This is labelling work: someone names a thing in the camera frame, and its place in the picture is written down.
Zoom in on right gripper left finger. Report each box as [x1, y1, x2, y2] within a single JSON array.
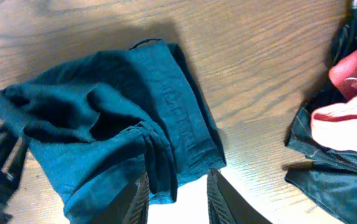
[[94, 172, 150, 224]]

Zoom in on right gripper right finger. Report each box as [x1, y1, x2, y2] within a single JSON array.
[[207, 169, 271, 224]]

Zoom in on navy blue shorts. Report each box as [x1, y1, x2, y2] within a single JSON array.
[[0, 39, 226, 223]]

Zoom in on black garment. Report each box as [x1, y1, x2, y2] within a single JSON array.
[[285, 1, 357, 223]]

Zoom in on red t-shirt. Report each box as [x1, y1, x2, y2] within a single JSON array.
[[310, 50, 357, 152]]

